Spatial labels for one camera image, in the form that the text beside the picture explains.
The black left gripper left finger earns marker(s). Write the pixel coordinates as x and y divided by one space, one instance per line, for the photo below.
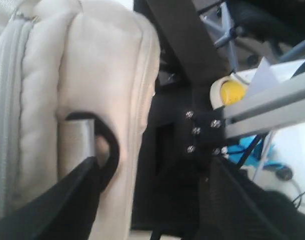
65 212

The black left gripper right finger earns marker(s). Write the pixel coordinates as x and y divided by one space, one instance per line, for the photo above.
241 210

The beige duffel bag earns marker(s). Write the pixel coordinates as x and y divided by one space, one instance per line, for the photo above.
77 79

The yellow and white round object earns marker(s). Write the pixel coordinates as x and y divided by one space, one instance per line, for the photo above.
226 91

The white paper sheet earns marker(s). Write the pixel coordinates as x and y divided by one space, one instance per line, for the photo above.
266 76

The grey aluminium frame rail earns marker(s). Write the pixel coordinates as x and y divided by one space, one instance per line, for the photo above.
275 108

